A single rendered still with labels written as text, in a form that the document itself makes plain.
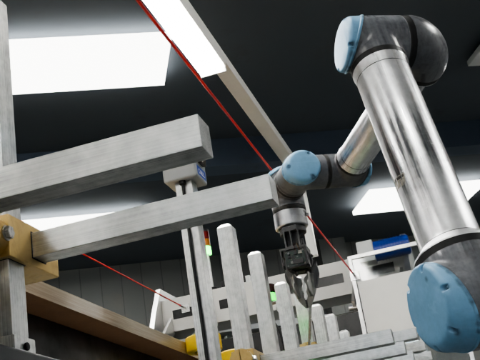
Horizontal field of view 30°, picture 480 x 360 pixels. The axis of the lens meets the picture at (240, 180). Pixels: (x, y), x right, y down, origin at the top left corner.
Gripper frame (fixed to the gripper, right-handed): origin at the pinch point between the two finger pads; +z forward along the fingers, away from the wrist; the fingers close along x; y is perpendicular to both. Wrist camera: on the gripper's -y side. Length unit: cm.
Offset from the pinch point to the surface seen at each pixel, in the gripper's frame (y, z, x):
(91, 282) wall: -637, -219, -344
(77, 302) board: 92, 13, -22
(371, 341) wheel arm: 38.9, 19.6, 18.9
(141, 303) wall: -659, -189, -297
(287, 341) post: -6.8, 7.2, -8.4
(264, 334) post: 18.2, 9.4, -8.5
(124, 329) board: 73, 14, -22
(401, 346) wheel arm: 13.9, 18.0, 22.6
